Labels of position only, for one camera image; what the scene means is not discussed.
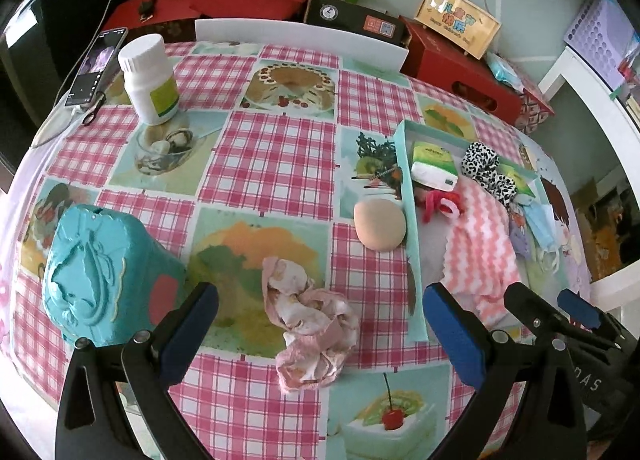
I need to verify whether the teal plastic toy case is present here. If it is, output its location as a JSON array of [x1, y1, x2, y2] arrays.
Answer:
[[42, 204, 186, 346]]

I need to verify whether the green tissue pack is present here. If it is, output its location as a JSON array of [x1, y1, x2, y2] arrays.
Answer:
[[499, 163, 536, 198], [410, 140, 459, 192]]

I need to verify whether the purple baby wipes pack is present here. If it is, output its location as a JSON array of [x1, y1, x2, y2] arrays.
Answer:
[[509, 206, 533, 260]]

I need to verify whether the patterned picture tablecloth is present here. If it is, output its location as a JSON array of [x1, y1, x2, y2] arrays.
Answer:
[[1, 42, 591, 459]]

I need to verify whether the leopard print scrunchie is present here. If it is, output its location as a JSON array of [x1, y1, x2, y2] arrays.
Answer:
[[461, 142, 518, 210]]

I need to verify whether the white shelf unit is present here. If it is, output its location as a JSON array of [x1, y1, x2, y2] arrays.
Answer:
[[538, 46, 640, 312]]

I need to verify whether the red box with handle hole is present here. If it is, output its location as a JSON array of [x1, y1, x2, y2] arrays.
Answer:
[[399, 16, 522, 126]]

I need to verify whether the wooden picture gift box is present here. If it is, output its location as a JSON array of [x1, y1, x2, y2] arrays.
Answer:
[[414, 0, 501, 60]]

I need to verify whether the white foam board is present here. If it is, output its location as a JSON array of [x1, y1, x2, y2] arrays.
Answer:
[[194, 18, 409, 72]]

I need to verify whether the red patterned box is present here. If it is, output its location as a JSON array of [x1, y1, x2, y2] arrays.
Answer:
[[515, 73, 555, 134]]

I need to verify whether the blue wet wipes pack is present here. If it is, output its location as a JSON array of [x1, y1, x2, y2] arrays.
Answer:
[[484, 50, 524, 94]]

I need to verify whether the black monitor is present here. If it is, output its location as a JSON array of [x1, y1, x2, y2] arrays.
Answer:
[[1, 0, 126, 173]]

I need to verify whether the purple perforated board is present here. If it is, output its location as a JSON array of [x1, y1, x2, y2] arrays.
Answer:
[[564, 0, 639, 90]]

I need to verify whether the white pill bottle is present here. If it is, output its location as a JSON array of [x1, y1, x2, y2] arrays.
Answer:
[[118, 33, 180, 125]]

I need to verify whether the light blue face mask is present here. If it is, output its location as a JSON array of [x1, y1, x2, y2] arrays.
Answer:
[[515, 194, 560, 274]]

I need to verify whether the black long box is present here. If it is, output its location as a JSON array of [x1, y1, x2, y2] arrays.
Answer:
[[304, 0, 411, 48]]

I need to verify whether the pink white zigzag towel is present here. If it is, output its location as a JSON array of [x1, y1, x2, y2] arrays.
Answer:
[[442, 176, 521, 328]]

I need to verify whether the smartphone on table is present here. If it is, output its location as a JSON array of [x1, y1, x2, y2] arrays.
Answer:
[[65, 27, 128, 107]]

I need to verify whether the pale pink cloth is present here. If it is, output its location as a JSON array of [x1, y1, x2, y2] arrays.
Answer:
[[262, 256, 360, 394]]

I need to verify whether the beige round sponge ball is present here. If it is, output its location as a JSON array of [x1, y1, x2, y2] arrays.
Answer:
[[354, 199, 407, 252]]

